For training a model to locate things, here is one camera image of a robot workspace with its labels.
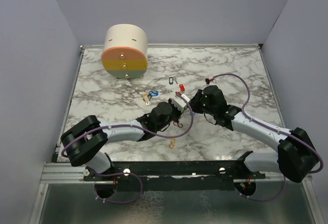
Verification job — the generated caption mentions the yellow tag key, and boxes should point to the yellow tag key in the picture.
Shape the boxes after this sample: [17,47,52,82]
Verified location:
[143,93,151,106]

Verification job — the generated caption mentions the orange carabiner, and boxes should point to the orange carabiner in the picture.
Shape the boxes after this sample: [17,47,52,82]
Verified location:
[169,138,176,149]

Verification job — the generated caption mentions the red tag key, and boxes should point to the red tag key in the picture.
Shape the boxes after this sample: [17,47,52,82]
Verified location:
[179,84,185,93]

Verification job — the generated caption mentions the black tag key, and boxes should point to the black tag key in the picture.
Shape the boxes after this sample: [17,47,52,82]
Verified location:
[169,76,178,85]

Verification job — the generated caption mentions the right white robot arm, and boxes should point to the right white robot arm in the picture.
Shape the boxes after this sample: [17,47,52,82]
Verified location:
[190,86,319,182]

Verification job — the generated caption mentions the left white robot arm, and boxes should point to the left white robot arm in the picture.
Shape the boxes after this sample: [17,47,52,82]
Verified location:
[60,98,188,180]

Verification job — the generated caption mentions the red carabiner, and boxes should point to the red carabiner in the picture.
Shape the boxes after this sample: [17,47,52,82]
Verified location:
[173,121,183,128]

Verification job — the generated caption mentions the round pastel drawer box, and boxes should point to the round pastel drawer box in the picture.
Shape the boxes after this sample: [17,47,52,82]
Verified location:
[101,24,148,79]

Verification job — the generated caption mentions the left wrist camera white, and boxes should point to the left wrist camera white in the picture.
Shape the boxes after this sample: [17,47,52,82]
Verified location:
[171,94,190,112]

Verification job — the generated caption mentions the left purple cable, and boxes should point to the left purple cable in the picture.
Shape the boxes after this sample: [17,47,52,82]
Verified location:
[60,92,195,204]

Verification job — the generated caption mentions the purple cable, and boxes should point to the purple cable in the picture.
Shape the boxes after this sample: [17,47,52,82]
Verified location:
[60,92,195,204]
[206,73,324,201]

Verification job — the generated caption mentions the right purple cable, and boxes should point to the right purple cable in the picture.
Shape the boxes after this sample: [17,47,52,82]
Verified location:
[206,73,324,201]

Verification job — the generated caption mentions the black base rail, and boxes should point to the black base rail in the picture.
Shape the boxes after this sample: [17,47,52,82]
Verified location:
[84,152,265,192]

